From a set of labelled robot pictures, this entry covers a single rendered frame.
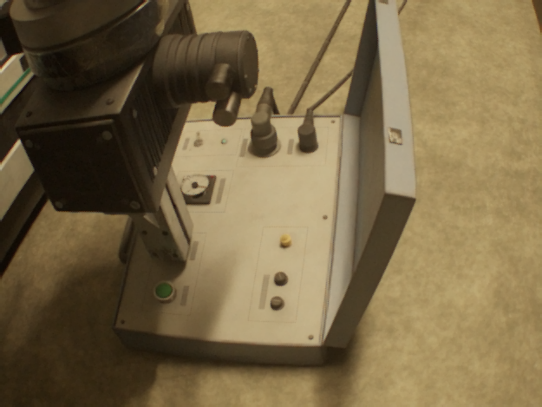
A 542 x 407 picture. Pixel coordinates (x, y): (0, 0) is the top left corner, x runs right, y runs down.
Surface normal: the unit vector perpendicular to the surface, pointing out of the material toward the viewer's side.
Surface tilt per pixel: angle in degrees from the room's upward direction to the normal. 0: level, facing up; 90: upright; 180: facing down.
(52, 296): 0
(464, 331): 0
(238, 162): 0
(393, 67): 15
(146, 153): 90
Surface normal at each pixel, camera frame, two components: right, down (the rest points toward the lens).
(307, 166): -0.15, -0.65
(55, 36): -0.04, 0.76
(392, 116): 0.11, -0.63
